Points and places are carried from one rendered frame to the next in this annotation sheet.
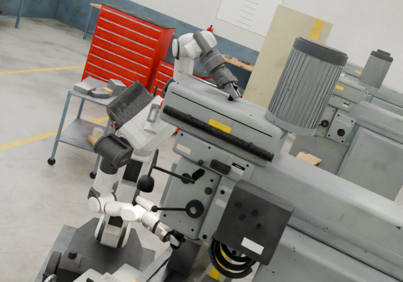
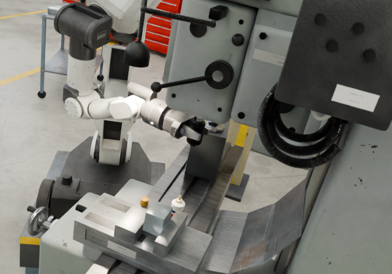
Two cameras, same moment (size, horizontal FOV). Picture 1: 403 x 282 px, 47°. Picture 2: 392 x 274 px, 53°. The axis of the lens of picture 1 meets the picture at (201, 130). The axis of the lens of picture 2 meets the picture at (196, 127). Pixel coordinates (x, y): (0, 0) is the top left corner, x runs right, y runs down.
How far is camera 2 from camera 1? 90 cm
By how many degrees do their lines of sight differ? 9
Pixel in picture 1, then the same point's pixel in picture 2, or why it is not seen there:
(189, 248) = (210, 144)
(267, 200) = not seen: outside the picture
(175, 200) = (186, 67)
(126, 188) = (115, 87)
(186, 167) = (195, 9)
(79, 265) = (77, 190)
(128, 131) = not seen: outside the picture
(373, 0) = not seen: outside the picture
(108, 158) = (77, 35)
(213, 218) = (251, 83)
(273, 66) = not seen: outside the picture
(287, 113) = not seen: outside the picture
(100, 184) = (75, 77)
